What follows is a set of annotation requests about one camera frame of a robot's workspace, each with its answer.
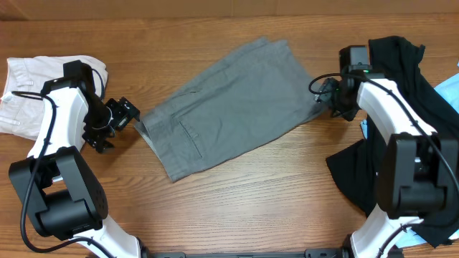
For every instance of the black t-shirt with logo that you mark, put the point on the black t-shirt with logo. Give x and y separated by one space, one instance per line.
354 168

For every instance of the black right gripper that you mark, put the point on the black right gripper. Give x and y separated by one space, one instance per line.
323 97

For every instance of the light blue garment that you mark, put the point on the light blue garment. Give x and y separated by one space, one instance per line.
446 95

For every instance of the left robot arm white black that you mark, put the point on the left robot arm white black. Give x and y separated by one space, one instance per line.
62 200

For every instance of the folded beige shorts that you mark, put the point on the folded beige shorts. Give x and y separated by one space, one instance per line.
22 116

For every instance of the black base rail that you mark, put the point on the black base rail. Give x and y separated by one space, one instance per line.
247 254

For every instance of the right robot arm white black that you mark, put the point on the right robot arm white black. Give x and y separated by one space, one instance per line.
417 178

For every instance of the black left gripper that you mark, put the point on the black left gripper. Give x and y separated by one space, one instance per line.
125 112

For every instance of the grey shorts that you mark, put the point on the grey shorts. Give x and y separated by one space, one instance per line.
254 95

